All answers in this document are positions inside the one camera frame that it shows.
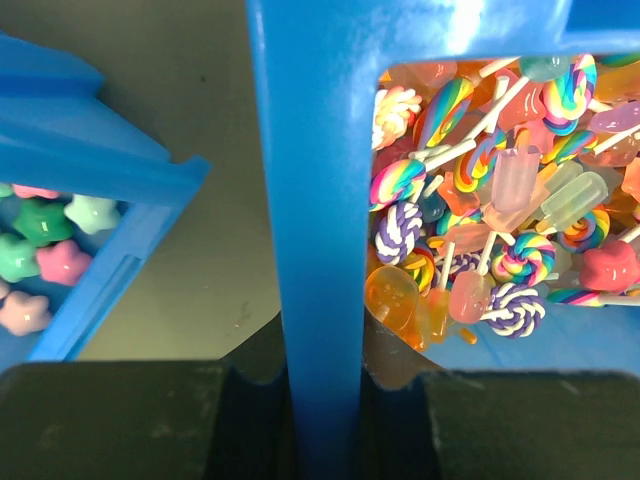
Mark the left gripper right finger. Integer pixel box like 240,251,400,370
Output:
355,319,640,480

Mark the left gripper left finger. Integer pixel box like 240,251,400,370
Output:
1,361,295,479

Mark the blue candy bin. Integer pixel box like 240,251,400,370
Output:
1,35,210,369
247,1,639,479

